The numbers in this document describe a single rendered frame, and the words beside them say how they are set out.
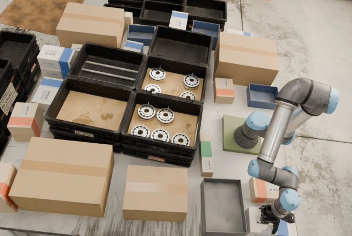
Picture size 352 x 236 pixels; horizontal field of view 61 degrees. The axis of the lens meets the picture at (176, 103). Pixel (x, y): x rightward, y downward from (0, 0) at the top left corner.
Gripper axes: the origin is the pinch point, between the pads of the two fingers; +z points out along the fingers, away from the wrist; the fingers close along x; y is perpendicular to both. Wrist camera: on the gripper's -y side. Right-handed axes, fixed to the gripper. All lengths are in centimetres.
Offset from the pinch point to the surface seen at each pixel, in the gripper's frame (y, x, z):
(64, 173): 101, -7, -14
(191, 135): 42, -41, -7
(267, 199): -1.4, -12.3, 0.2
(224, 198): 21.3, -10.1, 0.8
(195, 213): 35.9, -2.6, 6.2
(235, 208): 16.0, -5.6, 0.8
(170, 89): 56, -72, -7
